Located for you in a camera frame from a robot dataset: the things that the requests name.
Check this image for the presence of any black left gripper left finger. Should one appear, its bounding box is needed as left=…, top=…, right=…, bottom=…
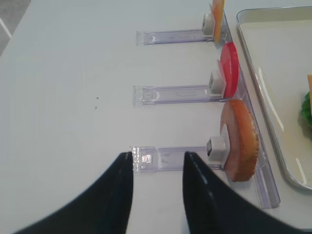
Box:
left=18, top=152, right=134, bottom=234

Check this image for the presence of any clear acrylic left food rack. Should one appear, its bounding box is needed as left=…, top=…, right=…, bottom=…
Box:
left=130, top=13, right=271, bottom=205

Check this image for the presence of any white metal tray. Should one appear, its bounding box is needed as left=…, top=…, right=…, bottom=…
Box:
left=236, top=6, right=312, bottom=190

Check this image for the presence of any red tomato slice on rack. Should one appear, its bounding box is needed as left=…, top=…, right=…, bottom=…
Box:
left=219, top=42, right=239, bottom=98

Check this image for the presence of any green lettuce in burger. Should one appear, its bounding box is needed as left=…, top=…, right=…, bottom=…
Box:
left=301, top=92, right=312, bottom=128

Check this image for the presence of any yellow cheese slice on rack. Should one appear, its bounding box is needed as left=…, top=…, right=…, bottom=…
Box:
left=211, top=0, right=225, bottom=44

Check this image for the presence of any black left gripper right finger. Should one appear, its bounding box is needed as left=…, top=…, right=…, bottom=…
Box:
left=182, top=152, right=311, bottom=234

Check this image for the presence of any bun bottom slice on rack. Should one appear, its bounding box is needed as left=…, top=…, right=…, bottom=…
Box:
left=220, top=99, right=259, bottom=182

